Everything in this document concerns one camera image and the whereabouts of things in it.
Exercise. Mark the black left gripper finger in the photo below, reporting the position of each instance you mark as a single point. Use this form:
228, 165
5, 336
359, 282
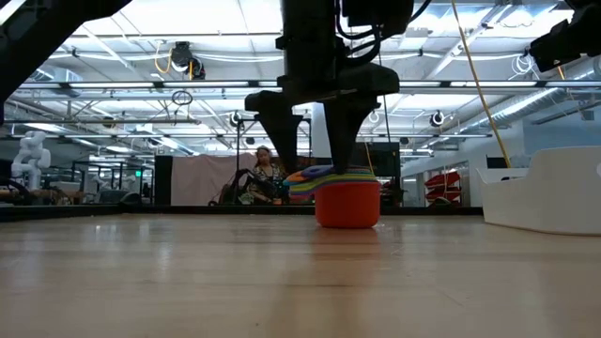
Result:
279, 127
347, 136

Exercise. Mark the cyan measuring cup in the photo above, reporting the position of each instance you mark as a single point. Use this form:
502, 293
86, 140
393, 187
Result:
361, 171

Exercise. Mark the green measuring cup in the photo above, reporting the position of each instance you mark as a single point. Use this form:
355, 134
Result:
359, 177

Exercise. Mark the yellow measuring cup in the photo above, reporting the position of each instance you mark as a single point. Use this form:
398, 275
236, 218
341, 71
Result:
310, 186

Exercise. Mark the large red measuring cup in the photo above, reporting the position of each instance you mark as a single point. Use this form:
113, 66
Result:
347, 209

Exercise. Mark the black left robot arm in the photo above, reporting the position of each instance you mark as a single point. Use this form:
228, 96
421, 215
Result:
37, 42

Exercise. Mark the white plastic basket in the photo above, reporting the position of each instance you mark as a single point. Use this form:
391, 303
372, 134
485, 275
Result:
540, 202

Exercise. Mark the person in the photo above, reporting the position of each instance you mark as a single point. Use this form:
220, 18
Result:
264, 162

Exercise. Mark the black square panel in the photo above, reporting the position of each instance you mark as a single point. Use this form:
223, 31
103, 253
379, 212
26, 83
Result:
387, 159

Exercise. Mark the pale pink fabric partition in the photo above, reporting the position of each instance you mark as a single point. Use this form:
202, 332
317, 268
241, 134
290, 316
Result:
197, 178

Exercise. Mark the red storage rack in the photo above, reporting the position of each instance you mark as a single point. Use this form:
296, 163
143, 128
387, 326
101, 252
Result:
443, 183

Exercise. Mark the tall narrow black panel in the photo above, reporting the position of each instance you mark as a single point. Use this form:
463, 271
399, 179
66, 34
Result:
163, 183

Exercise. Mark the white robot figure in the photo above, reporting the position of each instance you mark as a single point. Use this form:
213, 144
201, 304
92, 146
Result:
30, 155

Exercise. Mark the silver ventilation duct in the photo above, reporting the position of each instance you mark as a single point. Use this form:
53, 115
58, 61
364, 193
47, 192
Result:
530, 105

